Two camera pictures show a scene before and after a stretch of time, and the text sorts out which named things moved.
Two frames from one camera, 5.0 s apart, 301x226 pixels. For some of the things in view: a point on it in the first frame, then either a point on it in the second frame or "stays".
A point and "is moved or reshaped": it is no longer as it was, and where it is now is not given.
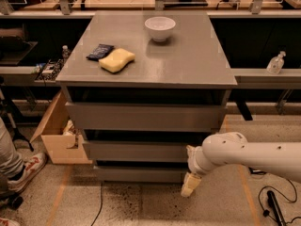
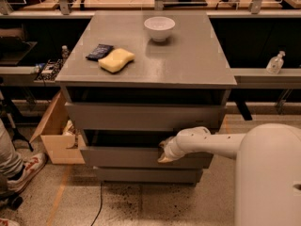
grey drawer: x=136 y=151 is moved or reshaped
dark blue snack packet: x=100 y=52 stays
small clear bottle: x=65 y=53 stays
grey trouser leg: x=11 y=165 stays
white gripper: x=195 y=162 → x=171 y=150
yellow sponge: x=117 y=60 stays
